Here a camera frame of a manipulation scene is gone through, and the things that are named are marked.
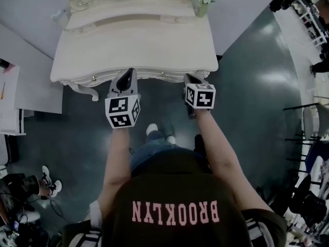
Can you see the black office chair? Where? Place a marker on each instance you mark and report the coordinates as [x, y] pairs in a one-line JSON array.
[[306, 202]]

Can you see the white shelf cabinet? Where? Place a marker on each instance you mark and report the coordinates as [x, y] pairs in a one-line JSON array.
[[36, 91]]

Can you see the small cream drawer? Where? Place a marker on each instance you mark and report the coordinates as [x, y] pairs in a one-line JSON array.
[[87, 79]]

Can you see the person's white shoe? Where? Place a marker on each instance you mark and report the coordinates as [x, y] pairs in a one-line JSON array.
[[170, 139], [151, 129]]

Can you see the cream ornate dressing table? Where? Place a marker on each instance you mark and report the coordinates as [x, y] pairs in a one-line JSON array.
[[133, 45]]

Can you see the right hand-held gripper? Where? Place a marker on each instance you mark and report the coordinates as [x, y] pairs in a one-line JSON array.
[[203, 96]]

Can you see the person's right forearm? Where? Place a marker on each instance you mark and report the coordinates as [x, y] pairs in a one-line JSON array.
[[221, 153]]

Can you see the white desk frames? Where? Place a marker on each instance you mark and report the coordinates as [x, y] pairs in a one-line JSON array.
[[312, 19]]

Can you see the person's left forearm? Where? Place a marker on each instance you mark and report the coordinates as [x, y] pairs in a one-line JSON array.
[[115, 163]]

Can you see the person's dark printed t-shirt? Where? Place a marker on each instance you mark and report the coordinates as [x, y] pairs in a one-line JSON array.
[[177, 189]]

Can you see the grey chair with black legs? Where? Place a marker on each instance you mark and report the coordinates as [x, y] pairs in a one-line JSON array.
[[308, 122]]

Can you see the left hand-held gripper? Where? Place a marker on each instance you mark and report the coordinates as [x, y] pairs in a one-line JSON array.
[[119, 109]]

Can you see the blue chair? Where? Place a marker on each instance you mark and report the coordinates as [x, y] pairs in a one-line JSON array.
[[317, 156]]

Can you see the person's blue jeans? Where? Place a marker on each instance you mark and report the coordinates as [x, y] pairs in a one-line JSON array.
[[149, 150]]

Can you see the white fabric piece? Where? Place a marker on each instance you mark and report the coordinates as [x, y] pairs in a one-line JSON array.
[[95, 213]]

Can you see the black hip-worn device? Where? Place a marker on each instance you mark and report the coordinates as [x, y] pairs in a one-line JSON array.
[[201, 150]]

